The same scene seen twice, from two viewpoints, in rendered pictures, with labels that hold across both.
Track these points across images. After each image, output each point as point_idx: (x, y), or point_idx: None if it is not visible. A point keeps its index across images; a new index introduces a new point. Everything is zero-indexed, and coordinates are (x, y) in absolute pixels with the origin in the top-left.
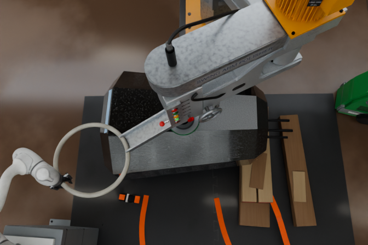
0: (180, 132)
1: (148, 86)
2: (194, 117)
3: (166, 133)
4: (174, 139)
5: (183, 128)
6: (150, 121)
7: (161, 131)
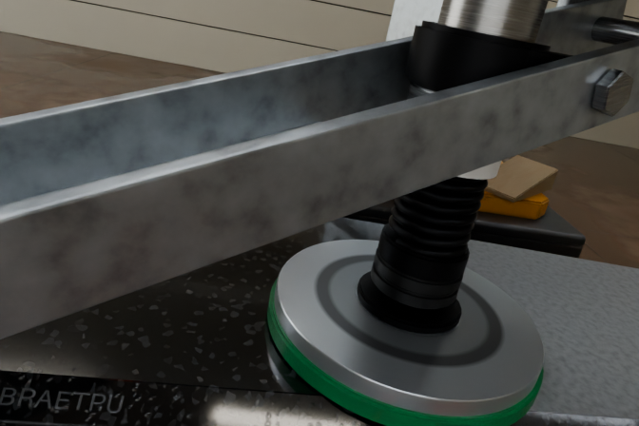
0: (419, 385)
1: None
2: (493, 307)
3: (246, 414)
4: None
5: (434, 357)
6: (137, 168)
7: (279, 141)
